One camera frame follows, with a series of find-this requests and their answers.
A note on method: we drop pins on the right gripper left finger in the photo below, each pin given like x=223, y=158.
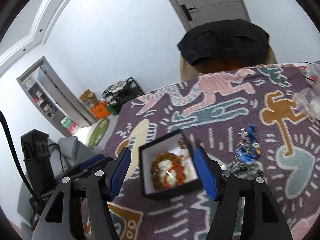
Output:
x=61, y=217

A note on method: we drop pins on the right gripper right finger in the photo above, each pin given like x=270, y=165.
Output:
x=263, y=218

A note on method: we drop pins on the white fabric flower accessory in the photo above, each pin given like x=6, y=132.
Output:
x=164, y=166

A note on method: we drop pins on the black jewelry box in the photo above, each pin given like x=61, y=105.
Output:
x=182, y=178

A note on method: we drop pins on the grey sofa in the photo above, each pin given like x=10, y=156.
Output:
x=64, y=155

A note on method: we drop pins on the black desk device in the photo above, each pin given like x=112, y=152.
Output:
x=37, y=161

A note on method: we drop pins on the green round floor mat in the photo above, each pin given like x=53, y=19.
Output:
x=98, y=133

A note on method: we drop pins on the patterned purple woven blanket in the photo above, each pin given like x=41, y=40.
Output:
x=211, y=111

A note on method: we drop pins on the grey shelf cabinet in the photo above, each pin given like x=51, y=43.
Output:
x=54, y=100

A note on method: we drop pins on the orange paper bag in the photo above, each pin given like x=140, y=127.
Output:
x=100, y=110

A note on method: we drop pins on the cardboard box on floor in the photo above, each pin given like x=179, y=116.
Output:
x=89, y=99

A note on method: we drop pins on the black shoe rack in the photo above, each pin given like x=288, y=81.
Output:
x=122, y=92

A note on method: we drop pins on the tan chair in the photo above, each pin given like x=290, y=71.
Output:
x=188, y=72

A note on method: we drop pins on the clear plastic bag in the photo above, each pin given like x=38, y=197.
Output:
x=307, y=100

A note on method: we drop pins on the grey door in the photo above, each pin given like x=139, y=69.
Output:
x=210, y=11

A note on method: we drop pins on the black door handle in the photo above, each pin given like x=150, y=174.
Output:
x=186, y=12

